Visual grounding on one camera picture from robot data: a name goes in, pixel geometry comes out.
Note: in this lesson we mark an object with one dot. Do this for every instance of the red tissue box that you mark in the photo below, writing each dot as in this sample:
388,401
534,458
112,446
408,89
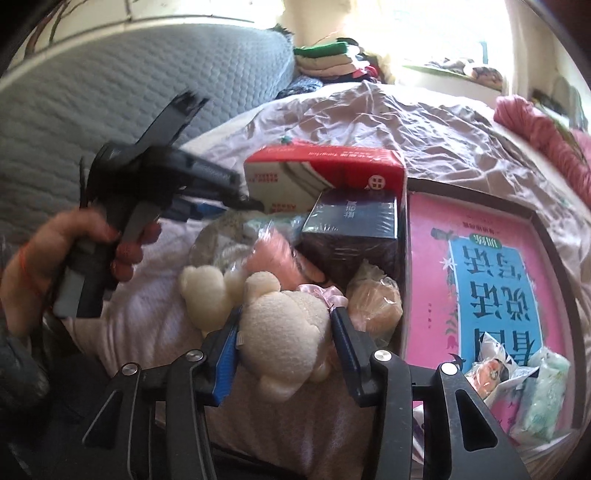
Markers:
323,161

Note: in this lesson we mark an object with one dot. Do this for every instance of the grey quilted headboard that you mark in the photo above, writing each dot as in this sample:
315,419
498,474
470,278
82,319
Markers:
92,92

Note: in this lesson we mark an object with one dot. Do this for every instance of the dark patterned cloth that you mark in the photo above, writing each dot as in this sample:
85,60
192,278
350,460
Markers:
300,84

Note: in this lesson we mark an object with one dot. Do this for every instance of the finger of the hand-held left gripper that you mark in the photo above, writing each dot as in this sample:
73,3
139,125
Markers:
171,124
207,180

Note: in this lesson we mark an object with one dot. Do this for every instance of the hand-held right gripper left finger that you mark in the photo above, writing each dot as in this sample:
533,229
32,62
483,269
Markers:
226,364

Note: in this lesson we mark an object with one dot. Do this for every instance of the orange item in plastic bag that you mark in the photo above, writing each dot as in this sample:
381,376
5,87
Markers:
374,300

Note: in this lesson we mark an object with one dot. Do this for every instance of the white snack packet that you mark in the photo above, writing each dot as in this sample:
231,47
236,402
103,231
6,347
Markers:
494,369

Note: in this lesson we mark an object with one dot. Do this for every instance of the clothes on windowsill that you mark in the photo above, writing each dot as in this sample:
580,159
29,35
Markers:
480,74

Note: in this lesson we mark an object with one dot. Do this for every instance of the pile of folded clothes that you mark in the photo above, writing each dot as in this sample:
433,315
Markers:
323,57

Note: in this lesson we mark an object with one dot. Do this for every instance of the green tissue pack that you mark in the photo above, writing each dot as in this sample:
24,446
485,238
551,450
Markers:
258,226
545,397

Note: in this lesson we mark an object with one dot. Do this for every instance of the mauve printed bedsheet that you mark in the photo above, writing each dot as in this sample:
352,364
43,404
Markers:
415,124

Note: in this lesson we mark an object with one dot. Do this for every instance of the pink quilt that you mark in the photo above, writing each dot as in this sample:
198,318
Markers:
531,120

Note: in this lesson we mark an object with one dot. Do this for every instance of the pink satin scrunchie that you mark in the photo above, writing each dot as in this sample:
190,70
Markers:
323,293

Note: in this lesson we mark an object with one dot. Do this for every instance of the person's left hand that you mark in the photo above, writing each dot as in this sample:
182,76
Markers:
51,249

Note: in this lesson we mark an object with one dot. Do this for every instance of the cream plush bear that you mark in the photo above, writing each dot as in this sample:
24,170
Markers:
281,323

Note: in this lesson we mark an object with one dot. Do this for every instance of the pink item in plastic bag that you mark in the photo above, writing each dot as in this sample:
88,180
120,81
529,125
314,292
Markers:
272,254

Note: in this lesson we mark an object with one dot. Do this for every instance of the person's left forearm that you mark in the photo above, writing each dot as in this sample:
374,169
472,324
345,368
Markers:
18,309

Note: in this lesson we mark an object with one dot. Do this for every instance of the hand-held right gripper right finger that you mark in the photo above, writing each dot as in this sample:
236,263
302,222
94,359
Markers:
344,341

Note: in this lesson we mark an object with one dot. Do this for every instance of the clear bag with pale cloth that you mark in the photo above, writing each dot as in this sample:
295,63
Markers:
217,244

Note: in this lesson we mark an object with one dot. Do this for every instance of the pink book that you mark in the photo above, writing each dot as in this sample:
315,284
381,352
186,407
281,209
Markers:
438,277

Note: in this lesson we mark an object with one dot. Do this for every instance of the grey shallow box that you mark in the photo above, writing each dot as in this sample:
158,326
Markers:
471,194

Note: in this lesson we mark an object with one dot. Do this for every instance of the dark blue box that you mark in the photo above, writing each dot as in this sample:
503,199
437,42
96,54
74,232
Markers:
351,217

